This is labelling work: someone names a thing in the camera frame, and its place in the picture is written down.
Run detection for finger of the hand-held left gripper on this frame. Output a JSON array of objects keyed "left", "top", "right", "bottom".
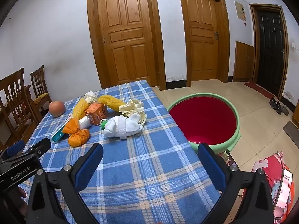
[
  {"left": 0, "top": 140, "right": 26, "bottom": 160},
  {"left": 26, "top": 137, "right": 52, "bottom": 158}
]

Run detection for beige wall panel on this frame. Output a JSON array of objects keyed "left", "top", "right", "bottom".
[{"left": 234, "top": 0, "right": 246, "bottom": 20}]

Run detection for black entrance door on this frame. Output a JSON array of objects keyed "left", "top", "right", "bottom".
[{"left": 249, "top": 3, "right": 289, "bottom": 98}]

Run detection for grey floor mat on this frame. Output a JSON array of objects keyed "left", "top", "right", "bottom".
[{"left": 283, "top": 120, "right": 299, "bottom": 143}]

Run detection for red basin with green rim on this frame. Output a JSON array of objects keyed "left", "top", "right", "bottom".
[{"left": 166, "top": 93, "right": 241, "bottom": 155}]

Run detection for cream crumpled paper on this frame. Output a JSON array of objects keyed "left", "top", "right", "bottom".
[{"left": 119, "top": 99, "right": 147, "bottom": 124}]

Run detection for red doormat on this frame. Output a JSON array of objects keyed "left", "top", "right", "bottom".
[{"left": 243, "top": 82, "right": 276, "bottom": 100}]

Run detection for large wooden chair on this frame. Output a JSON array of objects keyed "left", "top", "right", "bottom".
[{"left": 0, "top": 68, "right": 39, "bottom": 143}]

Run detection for blue plaid tablecloth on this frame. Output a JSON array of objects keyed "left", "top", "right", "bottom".
[{"left": 19, "top": 79, "right": 222, "bottom": 224}]

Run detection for wooden panel door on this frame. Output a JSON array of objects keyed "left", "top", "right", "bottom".
[{"left": 86, "top": 0, "right": 167, "bottom": 91}]

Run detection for white sock bundle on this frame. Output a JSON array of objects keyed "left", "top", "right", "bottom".
[{"left": 103, "top": 113, "right": 143, "bottom": 140}]

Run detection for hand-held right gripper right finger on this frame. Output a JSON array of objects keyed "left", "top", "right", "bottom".
[{"left": 197, "top": 143, "right": 275, "bottom": 224}]

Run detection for yellow seat cushion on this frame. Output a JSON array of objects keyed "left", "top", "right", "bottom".
[{"left": 33, "top": 92, "right": 49, "bottom": 102}]

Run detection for white rolled cloth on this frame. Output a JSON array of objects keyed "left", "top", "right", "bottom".
[{"left": 78, "top": 116, "right": 92, "bottom": 129}]

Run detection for white crumpled wrapper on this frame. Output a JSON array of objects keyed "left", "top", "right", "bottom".
[{"left": 84, "top": 91, "right": 98, "bottom": 104}]

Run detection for wooden door with metal handle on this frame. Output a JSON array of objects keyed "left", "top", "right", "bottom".
[{"left": 177, "top": 0, "right": 230, "bottom": 87}]

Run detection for orange knotted cloth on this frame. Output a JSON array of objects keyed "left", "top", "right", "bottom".
[{"left": 62, "top": 117, "right": 90, "bottom": 148}]

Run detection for orange cardboard box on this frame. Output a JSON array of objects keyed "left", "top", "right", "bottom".
[{"left": 84, "top": 102, "right": 108, "bottom": 126}]

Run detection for teal and white box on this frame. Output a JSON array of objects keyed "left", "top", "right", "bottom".
[{"left": 51, "top": 121, "right": 70, "bottom": 143}]

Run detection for wooden wainscot panel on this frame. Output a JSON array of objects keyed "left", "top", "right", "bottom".
[{"left": 234, "top": 41, "right": 255, "bottom": 83}]

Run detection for red apple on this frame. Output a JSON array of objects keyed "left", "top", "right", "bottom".
[{"left": 49, "top": 101, "right": 66, "bottom": 117}]

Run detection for small wooden chair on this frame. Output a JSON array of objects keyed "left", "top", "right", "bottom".
[{"left": 30, "top": 65, "right": 52, "bottom": 117}]

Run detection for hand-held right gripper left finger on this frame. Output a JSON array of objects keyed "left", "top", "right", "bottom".
[{"left": 27, "top": 143, "right": 104, "bottom": 224}]

